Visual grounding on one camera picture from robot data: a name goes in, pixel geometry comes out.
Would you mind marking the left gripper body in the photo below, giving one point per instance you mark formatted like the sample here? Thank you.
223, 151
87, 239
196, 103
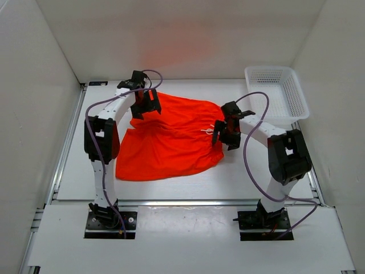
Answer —
144, 104

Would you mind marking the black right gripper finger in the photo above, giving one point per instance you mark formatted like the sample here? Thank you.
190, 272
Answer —
233, 146
218, 127

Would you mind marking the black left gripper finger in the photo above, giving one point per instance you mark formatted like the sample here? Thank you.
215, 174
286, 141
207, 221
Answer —
154, 101
137, 112

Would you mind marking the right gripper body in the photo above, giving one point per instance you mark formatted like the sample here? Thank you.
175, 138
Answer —
227, 136

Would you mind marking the orange shorts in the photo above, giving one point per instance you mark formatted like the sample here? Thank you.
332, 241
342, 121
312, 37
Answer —
176, 142

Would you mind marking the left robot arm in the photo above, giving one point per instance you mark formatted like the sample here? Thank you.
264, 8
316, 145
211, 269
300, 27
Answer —
102, 143

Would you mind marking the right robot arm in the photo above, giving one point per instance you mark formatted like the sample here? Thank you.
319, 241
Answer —
288, 156

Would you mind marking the white plastic basket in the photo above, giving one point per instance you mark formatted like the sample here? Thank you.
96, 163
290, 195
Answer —
287, 103

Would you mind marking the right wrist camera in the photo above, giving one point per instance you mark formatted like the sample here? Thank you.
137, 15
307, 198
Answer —
231, 108

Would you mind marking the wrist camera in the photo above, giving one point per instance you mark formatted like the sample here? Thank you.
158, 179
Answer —
231, 108
138, 79

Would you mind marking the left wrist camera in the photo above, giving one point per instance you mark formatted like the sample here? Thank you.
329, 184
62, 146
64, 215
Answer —
138, 79

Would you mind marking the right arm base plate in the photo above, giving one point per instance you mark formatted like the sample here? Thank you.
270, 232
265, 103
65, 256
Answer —
252, 228

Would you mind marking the aluminium front rail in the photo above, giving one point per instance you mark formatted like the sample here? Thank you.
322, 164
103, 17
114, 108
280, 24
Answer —
188, 203

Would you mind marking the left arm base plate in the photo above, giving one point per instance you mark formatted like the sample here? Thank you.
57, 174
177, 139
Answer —
107, 225

